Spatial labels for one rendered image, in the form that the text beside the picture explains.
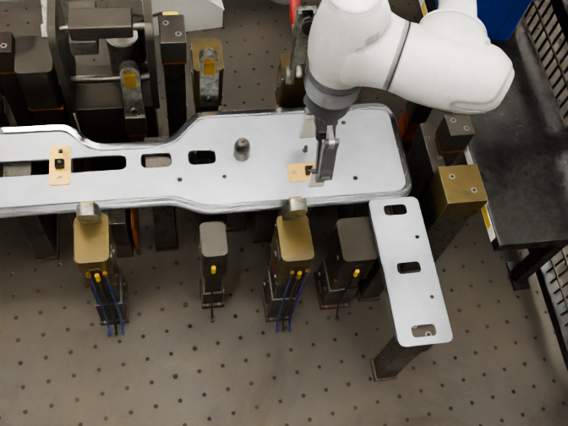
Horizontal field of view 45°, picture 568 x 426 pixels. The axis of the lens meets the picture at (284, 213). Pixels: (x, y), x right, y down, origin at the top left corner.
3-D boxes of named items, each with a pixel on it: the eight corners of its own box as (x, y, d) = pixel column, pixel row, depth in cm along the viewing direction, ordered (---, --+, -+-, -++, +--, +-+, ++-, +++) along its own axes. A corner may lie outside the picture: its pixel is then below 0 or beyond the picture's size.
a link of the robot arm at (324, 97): (361, 41, 106) (353, 66, 111) (303, 44, 104) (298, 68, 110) (372, 90, 102) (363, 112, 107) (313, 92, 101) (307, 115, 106)
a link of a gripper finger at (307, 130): (304, 118, 124) (303, 115, 124) (299, 139, 130) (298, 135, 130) (320, 117, 124) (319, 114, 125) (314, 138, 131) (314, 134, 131)
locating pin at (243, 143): (233, 166, 132) (235, 148, 127) (232, 152, 134) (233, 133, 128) (250, 165, 133) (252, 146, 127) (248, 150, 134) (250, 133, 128)
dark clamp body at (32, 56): (52, 177, 159) (12, 73, 125) (53, 134, 164) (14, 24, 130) (84, 175, 160) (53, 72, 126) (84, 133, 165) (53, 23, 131)
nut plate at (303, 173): (289, 182, 130) (289, 178, 129) (286, 165, 132) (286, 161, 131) (331, 179, 132) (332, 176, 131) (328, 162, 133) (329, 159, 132)
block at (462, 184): (397, 275, 157) (448, 203, 125) (390, 243, 160) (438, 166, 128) (430, 272, 158) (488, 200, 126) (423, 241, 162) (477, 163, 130)
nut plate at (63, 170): (70, 184, 125) (69, 181, 124) (49, 185, 124) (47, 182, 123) (71, 145, 129) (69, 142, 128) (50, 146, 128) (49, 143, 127)
